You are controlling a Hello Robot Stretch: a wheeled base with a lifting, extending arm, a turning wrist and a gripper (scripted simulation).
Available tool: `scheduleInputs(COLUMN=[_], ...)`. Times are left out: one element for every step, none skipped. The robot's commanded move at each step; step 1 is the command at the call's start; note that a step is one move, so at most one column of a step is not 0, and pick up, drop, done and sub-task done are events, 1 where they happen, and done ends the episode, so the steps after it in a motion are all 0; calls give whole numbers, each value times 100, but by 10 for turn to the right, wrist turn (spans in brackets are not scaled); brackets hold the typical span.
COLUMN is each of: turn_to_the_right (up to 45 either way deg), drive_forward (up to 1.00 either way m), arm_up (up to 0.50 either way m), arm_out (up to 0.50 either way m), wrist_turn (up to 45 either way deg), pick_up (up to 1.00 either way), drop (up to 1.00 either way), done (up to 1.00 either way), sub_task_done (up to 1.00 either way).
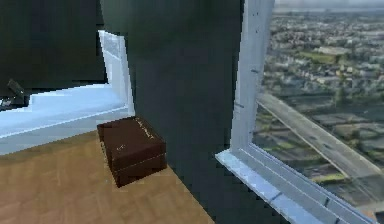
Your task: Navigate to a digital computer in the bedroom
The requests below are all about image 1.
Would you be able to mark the white framed narrow window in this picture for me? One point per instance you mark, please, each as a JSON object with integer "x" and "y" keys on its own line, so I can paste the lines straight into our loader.
{"x": 115, "y": 66}

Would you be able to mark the dark brown box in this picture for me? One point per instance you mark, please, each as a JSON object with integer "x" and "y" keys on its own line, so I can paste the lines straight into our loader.
{"x": 133, "y": 150}

